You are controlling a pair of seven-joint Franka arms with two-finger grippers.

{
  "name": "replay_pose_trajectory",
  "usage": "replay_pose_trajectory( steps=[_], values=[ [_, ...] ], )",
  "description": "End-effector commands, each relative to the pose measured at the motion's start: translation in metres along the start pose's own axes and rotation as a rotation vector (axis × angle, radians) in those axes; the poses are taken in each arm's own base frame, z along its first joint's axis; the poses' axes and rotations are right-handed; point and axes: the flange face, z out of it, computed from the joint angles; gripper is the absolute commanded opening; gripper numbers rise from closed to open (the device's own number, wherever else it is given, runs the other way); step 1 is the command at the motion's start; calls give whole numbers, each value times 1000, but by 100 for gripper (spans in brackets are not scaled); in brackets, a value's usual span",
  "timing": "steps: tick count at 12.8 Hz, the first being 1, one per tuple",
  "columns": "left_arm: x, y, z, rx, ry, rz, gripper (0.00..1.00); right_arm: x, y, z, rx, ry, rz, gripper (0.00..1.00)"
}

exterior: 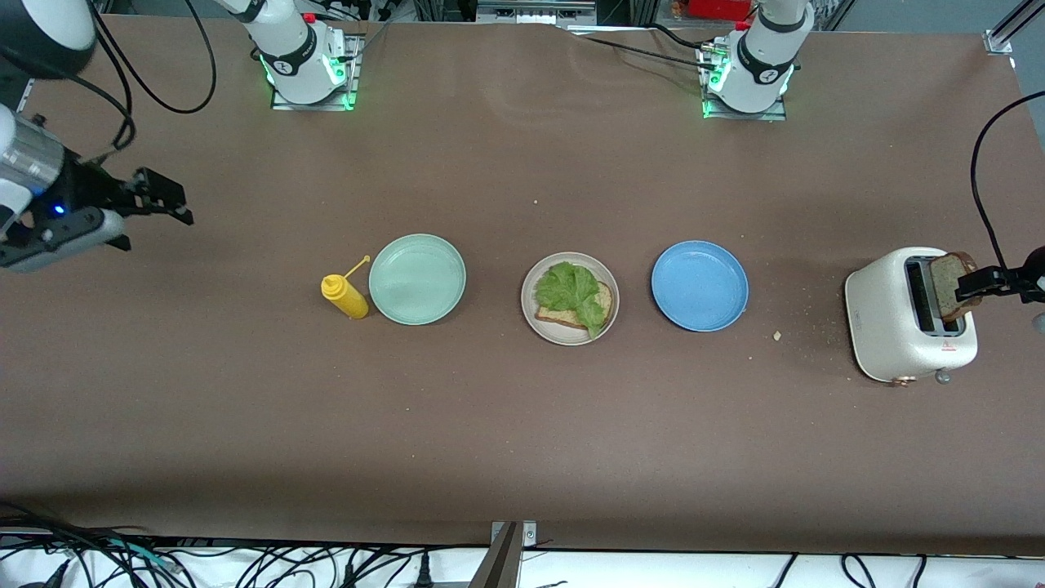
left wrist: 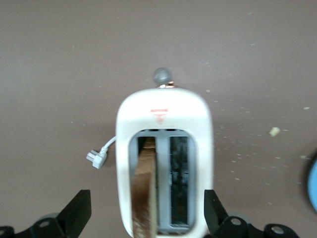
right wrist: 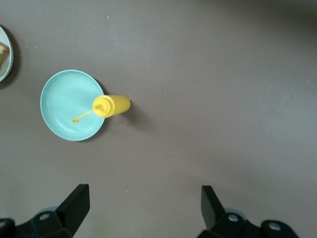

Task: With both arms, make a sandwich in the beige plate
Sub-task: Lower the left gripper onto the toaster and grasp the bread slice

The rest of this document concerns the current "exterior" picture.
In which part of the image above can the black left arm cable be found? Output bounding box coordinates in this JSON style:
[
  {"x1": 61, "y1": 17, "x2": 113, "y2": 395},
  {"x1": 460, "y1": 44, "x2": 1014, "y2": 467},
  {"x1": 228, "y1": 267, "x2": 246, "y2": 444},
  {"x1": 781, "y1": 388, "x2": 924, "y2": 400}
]
[{"x1": 970, "y1": 90, "x2": 1045, "y2": 272}]

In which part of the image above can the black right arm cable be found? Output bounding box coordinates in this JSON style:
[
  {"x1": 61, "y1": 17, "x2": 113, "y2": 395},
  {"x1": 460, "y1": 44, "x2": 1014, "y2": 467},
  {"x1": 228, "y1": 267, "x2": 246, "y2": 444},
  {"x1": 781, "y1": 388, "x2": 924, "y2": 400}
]
[{"x1": 82, "y1": 0, "x2": 218, "y2": 164}]

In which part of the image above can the black equipment rack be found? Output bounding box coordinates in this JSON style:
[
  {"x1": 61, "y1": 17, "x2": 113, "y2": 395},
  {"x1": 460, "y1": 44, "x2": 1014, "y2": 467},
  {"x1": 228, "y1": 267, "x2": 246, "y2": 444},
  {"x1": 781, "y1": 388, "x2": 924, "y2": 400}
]
[{"x1": 412, "y1": 0, "x2": 478, "y2": 23}]

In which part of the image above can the green lettuce leaf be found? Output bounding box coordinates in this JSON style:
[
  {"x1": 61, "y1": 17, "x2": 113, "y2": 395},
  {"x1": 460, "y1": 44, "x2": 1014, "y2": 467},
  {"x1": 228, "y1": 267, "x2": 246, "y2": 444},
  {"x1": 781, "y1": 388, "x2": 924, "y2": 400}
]
[{"x1": 534, "y1": 261, "x2": 610, "y2": 340}]

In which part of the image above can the blue plate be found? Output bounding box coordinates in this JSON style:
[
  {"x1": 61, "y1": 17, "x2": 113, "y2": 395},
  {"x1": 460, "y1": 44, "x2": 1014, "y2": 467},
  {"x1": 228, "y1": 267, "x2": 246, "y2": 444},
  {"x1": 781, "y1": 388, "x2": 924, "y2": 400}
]
[{"x1": 651, "y1": 240, "x2": 749, "y2": 333}]

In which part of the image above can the brown bread slice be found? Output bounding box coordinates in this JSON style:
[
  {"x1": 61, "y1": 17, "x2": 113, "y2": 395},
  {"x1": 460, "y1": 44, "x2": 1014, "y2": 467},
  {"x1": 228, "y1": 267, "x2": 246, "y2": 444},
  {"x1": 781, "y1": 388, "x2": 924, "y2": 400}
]
[
  {"x1": 535, "y1": 280, "x2": 615, "y2": 331},
  {"x1": 930, "y1": 251, "x2": 979, "y2": 322}
]

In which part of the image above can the white toaster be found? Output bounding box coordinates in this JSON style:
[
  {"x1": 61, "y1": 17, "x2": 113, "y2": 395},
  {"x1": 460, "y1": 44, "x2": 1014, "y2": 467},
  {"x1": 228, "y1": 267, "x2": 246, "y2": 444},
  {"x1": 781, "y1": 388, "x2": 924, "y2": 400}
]
[{"x1": 844, "y1": 247, "x2": 979, "y2": 386}]

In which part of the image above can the pale green plate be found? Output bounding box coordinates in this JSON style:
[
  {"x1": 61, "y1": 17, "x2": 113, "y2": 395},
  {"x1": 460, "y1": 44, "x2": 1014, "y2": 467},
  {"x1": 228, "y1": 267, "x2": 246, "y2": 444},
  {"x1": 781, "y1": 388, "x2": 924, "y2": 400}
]
[{"x1": 368, "y1": 234, "x2": 467, "y2": 327}]

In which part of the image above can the red box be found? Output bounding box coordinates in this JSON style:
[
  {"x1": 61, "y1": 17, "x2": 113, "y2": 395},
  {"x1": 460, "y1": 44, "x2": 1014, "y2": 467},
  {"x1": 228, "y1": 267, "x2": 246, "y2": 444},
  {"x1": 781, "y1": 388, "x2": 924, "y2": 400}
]
[{"x1": 684, "y1": 0, "x2": 754, "y2": 23}]

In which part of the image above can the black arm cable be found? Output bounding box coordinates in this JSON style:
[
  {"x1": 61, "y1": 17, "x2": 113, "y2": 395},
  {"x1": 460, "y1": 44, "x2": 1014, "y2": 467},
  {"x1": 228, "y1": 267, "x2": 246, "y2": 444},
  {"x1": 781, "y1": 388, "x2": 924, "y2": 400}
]
[
  {"x1": 970, "y1": 90, "x2": 1045, "y2": 272},
  {"x1": 82, "y1": 0, "x2": 218, "y2": 164}
]

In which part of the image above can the grey metal box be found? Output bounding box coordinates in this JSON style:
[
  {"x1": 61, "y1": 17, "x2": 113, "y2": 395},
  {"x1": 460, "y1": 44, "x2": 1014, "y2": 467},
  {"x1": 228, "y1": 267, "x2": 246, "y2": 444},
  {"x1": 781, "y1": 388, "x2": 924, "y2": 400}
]
[{"x1": 476, "y1": 0, "x2": 598, "y2": 25}]

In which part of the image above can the yellow mustard squeeze bottle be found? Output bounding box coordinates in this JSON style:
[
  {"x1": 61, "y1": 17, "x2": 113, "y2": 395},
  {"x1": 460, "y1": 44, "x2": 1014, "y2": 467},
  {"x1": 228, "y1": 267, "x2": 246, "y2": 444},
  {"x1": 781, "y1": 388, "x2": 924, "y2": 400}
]
[{"x1": 321, "y1": 255, "x2": 372, "y2": 320}]

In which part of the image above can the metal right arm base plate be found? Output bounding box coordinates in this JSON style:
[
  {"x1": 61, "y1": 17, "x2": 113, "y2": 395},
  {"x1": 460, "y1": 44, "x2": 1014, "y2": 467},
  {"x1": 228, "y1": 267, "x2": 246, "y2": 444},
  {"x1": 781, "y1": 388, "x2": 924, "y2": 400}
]
[{"x1": 271, "y1": 33, "x2": 362, "y2": 112}]

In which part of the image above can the silver table edge bracket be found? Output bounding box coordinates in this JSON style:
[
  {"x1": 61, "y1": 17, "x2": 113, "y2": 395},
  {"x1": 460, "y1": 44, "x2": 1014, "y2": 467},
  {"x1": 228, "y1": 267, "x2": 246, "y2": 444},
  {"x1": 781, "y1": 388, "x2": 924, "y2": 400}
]
[{"x1": 490, "y1": 520, "x2": 538, "y2": 550}]

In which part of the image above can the black cable on table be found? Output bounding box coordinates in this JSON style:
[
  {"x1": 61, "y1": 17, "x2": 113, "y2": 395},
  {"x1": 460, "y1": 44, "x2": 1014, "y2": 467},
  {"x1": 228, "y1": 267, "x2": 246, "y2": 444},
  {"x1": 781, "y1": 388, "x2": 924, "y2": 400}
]
[{"x1": 563, "y1": 23, "x2": 723, "y2": 73}]

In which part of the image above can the teal cable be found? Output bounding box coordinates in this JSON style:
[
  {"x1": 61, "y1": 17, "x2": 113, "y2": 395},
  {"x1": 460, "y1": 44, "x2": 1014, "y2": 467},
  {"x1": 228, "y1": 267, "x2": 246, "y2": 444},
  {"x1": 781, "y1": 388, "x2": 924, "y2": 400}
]
[{"x1": 102, "y1": 537, "x2": 180, "y2": 572}]

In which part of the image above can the beige plate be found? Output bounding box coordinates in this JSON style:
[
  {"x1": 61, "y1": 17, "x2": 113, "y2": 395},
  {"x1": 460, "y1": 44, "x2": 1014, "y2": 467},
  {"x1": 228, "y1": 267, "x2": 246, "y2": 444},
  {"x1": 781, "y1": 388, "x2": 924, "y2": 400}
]
[{"x1": 520, "y1": 252, "x2": 620, "y2": 346}]

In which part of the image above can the dark grey metal post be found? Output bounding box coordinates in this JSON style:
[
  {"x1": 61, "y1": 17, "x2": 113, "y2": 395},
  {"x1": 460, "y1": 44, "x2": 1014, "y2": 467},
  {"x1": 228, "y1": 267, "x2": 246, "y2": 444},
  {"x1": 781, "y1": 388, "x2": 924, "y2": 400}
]
[{"x1": 468, "y1": 523, "x2": 520, "y2": 588}]

